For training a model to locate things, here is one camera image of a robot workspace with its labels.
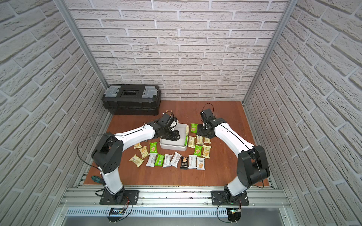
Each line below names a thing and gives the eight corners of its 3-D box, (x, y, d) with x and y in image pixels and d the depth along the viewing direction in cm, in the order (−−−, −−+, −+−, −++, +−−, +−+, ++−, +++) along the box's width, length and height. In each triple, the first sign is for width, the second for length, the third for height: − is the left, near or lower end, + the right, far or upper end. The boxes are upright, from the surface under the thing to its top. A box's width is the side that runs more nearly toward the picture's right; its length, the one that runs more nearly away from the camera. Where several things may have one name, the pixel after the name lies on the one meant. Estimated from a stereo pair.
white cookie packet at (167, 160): (162, 167, 86) (162, 166, 85) (165, 155, 91) (165, 153, 90) (170, 168, 86) (170, 167, 84) (172, 155, 91) (172, 154, 89)
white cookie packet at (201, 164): (196, 170, 86) (197, 169, 84) (196, 158, 90) (196, 157, 89) (205, 170, 86) (205, 169, 84) (204, 158, 90) (204, 157, 89)
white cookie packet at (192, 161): (188, 168, 86) (188, 167, 84) (188, 155, 91) (188, 154, 90) (197, 168, 86) (197, 167, 84) (196, 155, 91) (196, 154, 90)
